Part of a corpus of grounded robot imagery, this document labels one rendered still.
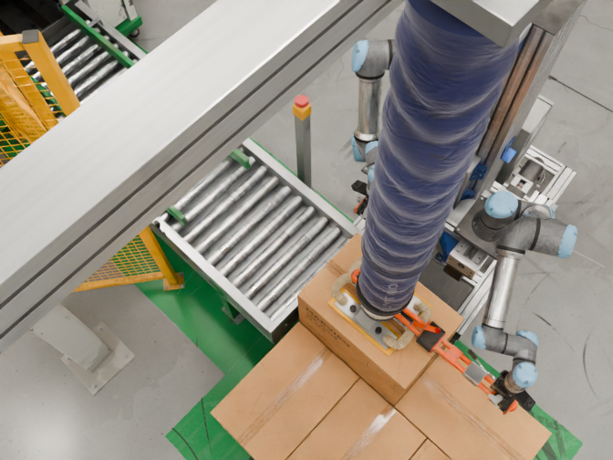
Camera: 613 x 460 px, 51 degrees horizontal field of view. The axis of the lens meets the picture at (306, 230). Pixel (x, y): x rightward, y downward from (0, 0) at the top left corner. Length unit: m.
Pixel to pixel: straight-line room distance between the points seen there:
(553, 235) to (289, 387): 1.43
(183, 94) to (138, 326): 3.24
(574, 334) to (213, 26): 3.47
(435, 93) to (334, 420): 2.06
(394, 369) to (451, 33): 1.81
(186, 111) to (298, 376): 2.52
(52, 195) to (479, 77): 0.83
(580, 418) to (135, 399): 2.41
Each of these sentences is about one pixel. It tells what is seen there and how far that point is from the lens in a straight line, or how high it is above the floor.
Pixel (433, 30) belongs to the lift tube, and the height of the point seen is 2.74.
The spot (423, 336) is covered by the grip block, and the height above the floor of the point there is 1.09.
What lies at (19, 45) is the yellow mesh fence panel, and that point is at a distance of 2.16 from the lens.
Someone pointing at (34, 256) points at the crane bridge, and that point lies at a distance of 0.63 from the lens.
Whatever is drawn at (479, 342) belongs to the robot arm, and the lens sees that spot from 2.32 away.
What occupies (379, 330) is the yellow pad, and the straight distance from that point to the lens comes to 2.70.
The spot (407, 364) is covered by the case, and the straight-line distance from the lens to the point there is 2.73.
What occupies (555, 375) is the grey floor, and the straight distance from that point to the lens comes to 3.89.
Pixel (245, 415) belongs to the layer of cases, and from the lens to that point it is 3.09.
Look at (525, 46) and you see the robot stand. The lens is 2.27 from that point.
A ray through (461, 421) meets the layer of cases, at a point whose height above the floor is 0.54.
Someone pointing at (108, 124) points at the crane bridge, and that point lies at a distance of 0.67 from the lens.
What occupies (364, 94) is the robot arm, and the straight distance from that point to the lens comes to 2.64.
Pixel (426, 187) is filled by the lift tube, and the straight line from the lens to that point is 1.57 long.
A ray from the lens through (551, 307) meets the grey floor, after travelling 3.99.
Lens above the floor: 3.58
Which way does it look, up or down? 65 degrees down
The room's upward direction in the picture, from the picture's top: 2 degrees counter-clockwise
